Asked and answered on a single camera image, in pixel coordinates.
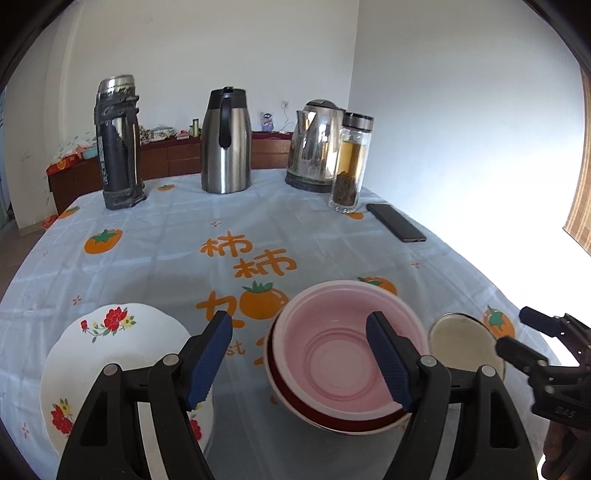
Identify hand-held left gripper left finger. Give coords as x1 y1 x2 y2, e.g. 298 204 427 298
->
55 310 234 480

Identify dark wooden sideboard cabinet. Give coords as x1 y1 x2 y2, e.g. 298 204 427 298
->
47 130 296 215

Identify stainless steel electric kettle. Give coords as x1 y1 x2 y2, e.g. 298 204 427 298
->
285 98 348 192

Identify dark red bowl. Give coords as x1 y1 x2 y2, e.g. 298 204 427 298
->
264 318 416 435

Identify orange fruit print tablecloth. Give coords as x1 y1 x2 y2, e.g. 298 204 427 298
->
0 168 568 480

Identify floral cloth bundle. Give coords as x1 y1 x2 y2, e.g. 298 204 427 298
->
59 133 99 158

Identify glass tea bottle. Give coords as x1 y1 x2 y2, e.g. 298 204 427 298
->
328 112 375 214

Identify worn black vacuum flask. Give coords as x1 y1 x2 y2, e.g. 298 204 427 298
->
93 75 148 210

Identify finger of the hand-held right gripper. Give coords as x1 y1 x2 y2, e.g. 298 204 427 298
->
519 305 591 357
496 336 556 385

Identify person's right hand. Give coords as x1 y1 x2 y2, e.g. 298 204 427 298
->
541 416 591 480

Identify pink plastic bowl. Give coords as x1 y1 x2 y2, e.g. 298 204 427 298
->
276 279 428 409

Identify bamboo window blind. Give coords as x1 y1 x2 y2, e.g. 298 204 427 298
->
561 69 591 256

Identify steel thermal carafe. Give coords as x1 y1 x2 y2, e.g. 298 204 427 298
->
201 86 253 195

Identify white plate with red flowers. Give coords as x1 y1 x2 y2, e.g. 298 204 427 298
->
39 302 215 457

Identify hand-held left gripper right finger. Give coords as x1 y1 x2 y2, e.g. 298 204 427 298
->
366 311 541 480

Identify red orange box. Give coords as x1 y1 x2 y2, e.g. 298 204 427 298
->
46 157 82 175

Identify black smartphone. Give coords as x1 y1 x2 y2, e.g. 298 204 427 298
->
366 203 426 244

